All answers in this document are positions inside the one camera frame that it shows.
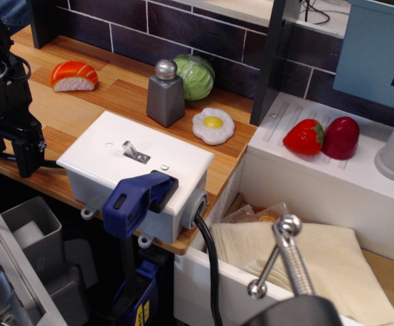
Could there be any orange snack packet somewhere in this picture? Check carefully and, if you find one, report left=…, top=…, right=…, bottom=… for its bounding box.
left=221, top=202, right=289, bottom=223

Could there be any red strawberry toy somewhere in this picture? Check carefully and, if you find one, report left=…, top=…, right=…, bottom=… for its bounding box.
left=283, top=119, right=324, bottom=156

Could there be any grey salt shaker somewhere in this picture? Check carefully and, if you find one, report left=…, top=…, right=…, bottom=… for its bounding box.
left=146, top=59, right=185, bottom=127

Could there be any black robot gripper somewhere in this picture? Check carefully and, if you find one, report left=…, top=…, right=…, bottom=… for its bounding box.
left=0, top=53, right=47, bottom=178

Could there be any grey plastic bin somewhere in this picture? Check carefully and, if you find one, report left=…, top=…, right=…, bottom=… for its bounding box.
left=2, top=196, right=66, bottom=280

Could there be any light blue toy appliance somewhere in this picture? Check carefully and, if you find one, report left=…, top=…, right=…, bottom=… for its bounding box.
left=334, top=1, right=394, bottom=108

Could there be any thick black power cable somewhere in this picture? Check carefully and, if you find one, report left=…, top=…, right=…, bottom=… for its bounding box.
left=193, top=214, right=223, bottom=326

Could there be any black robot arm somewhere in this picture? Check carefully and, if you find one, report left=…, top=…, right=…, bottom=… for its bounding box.
left=0, top=17, right=46, bottom=178

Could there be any salmon sushi toy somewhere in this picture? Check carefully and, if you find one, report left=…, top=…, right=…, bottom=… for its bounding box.
left=50, top=61, right=98, bottom=92

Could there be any white switch box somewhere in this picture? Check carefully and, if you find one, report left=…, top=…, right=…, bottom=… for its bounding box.
left=57, top=111, right=215, bottom=244

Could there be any dark red plum toy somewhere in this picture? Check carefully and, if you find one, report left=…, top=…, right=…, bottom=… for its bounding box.
left=321, top=117, right=360, bottom=160

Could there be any thin black cut cable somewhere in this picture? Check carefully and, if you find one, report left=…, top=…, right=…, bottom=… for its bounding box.
left=0, top=153, right=69, bottom=170

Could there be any metal clamp screw handle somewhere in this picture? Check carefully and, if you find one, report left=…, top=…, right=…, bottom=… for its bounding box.
left=247, top=213, right=316, bottom=300

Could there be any folded cream cloth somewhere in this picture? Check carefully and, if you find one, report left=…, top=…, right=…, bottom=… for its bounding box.
left=211, top=222, right=394, bottom=325

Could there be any green cabbage toy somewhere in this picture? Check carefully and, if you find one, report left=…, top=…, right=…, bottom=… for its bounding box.
left=173, top=54, right=215, bottom=101

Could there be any blue bar clamp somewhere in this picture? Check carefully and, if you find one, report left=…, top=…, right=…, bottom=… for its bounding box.
left=103, top=170, right=179, bottom=325

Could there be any white toy sink counter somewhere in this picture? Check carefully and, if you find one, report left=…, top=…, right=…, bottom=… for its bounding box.
left=173, top=93, right=394, bottom=325

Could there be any dark grey left post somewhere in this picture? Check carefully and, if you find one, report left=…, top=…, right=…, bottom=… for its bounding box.
left=27, top=0, right=60, bottom=49

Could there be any dark grey shelf post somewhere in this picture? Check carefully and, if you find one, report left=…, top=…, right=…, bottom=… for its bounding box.
left=250, top=0, right=302, bottom=126

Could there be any clear light switch toggle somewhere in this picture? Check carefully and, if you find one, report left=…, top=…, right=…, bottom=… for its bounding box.
left=122, top=141, right=144, bottom=161

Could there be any fried egg toy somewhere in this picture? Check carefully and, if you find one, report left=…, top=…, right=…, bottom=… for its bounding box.
left=192, top=107, right=235, bottom=145

